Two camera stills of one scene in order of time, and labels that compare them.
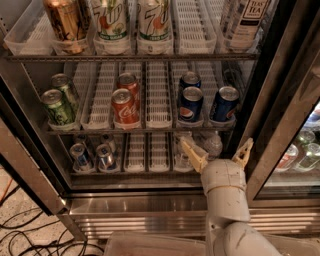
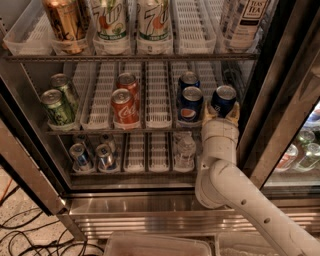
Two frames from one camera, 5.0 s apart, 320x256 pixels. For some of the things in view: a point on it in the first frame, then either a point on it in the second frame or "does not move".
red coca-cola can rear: x=129 y=82 does not move
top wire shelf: x=132 y=57 does not move
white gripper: x=222 y=174 -> x=221 y=127
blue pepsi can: x=224 y=103 does not move
